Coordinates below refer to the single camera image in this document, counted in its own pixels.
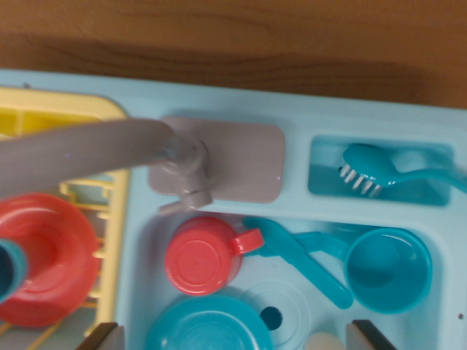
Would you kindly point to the teal dish brush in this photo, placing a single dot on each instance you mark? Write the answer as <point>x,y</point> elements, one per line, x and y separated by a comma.
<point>368,162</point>

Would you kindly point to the yellow dish rack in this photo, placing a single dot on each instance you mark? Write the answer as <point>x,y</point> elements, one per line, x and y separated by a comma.
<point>54,105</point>

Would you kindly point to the teal cup with dark inside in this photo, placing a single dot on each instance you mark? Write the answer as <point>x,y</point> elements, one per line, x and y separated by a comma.
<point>16,262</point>

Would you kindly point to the red toy plate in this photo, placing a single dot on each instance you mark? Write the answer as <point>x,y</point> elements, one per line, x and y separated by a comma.
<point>54,255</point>

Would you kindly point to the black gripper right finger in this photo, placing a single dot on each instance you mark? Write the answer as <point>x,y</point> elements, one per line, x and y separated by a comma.
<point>365,337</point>

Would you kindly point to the grey toy faucet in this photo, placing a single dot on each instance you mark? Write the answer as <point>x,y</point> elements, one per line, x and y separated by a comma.
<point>241,164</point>

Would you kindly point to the teal toy bowl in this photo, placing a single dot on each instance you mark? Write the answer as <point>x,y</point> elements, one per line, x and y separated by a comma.
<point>204,324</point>

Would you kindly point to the cream detergent bottle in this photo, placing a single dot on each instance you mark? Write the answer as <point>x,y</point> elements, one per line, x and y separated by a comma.
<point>324,342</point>

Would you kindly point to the teal toy fork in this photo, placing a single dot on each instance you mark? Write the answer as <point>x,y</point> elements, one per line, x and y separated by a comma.
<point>321,242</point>

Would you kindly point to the light blue toy sink unit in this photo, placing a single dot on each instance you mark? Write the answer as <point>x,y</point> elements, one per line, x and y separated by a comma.
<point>365,120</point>

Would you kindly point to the teal toy knife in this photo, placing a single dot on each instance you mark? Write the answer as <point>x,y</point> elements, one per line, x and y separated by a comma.
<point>313,270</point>

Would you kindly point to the red toy cup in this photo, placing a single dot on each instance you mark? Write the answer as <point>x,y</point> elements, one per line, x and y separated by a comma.
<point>200,259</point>

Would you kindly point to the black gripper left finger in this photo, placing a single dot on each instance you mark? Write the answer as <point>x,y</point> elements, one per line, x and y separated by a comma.
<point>106,339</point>

